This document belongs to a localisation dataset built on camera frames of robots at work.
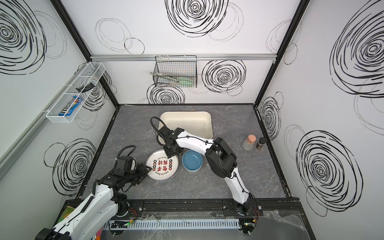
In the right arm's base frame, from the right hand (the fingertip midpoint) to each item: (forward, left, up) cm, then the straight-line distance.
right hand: (168, 154), depth 88 cm
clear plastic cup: (+24, -31, -1) cm, 39 cm away
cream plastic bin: (+27, -18, -4) cm, 33 cm away
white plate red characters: (-8, +2, -2) cm, 9 cm away
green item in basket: (+32, -12, +29) cm, 45 cm away
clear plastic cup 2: (+17, +16, -3) cm, 23 cm away
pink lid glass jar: (+7, -48, +1) cm, 49 cm away
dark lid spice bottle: (+7, -56, +4) cm, 57 cm away
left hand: (-9, +8, -2) cm, 12 cm away
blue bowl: (-5, -14, +3) cm, 16 cm away
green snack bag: (-29, +45, -2) cm, 54 cm away
